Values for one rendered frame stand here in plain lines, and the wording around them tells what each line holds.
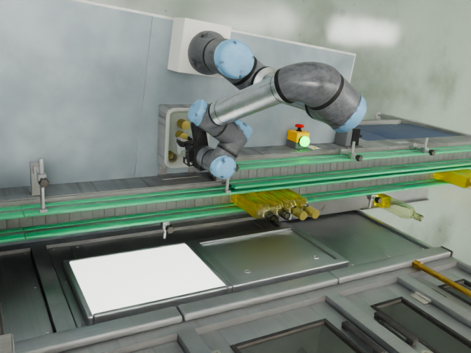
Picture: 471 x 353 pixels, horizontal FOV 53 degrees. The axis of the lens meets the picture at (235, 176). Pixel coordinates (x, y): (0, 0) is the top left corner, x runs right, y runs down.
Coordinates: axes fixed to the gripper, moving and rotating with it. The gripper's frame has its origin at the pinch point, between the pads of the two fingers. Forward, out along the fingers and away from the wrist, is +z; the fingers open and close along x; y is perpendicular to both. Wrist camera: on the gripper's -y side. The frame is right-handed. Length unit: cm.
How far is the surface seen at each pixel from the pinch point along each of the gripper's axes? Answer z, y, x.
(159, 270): -34, 34, -22
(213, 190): -11.5, 18.4, 7.9
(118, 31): 5.5, -36.8, -22.0
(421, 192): -7, 36, 131
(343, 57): 6, -30, 79
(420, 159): -7, 18, 126
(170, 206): -7.4, 23.9, -7.5
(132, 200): -13.8, 17.2, -23.8
